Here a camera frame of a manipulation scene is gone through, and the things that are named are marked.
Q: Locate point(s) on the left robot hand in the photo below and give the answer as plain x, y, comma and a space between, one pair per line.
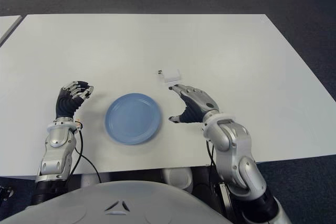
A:
64, 103

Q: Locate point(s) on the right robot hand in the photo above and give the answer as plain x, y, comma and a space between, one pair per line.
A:
199, 100

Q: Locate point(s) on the white charger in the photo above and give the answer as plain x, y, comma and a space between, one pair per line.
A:
172, 75

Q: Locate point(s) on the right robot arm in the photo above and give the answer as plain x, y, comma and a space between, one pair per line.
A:
231, 145

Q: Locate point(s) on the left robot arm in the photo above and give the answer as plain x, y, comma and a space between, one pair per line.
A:
56, 150

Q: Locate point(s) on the blue round plate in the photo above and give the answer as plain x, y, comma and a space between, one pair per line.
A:
133, 118

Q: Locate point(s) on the grey right robot leg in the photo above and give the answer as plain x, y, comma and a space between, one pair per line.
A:
178, 178

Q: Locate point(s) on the white side table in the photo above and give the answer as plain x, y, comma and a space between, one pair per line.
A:
8, 26

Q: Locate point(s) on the grey robot torso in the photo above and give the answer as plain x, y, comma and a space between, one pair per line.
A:
105, 203

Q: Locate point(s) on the metal clip bracket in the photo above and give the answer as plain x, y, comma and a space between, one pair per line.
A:
221, 187

